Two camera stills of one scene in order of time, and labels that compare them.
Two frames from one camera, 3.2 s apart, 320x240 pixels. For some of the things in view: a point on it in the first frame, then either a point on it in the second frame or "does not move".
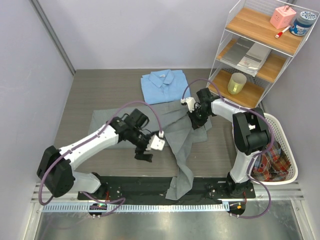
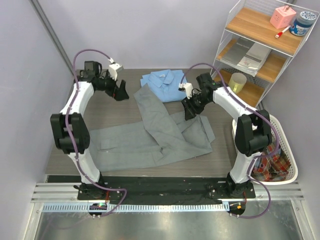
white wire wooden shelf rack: [260, 36] does not move
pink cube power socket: [282, 17] does not move
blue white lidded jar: [302, 26] does not move
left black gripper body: [140, 149] to [112, 92]
